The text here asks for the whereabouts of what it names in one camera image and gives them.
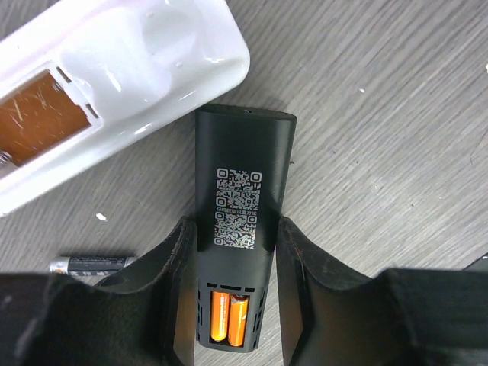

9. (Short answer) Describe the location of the black remote control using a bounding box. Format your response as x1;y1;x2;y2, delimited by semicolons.
195;104;297;353

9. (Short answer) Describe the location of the grey battery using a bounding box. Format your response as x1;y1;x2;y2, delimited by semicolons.
49;256;137;277

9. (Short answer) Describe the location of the orange battery pair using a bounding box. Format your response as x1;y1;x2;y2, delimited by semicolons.
210;291;249;347

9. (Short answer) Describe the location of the wide white remote control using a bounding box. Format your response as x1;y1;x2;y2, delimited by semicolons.
1;1;250;216

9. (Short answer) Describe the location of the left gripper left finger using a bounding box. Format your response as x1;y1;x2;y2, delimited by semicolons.
1;217;197;365

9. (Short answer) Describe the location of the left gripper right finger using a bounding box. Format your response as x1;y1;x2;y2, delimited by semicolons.
276;217;487;365

